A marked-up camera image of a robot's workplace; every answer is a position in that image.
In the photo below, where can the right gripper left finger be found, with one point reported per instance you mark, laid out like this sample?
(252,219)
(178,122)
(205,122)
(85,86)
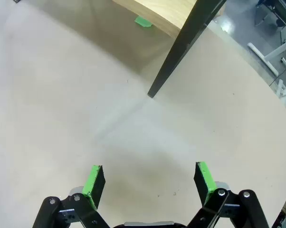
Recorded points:
(90,190)

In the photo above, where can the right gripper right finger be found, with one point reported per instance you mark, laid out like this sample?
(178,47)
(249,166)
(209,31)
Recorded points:
(207,187)

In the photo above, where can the white side table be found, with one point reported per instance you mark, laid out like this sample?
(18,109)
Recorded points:
(259,55)

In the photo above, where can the two-tier wooden shelf black frame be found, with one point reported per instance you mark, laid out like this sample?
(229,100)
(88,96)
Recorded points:
(162,12)

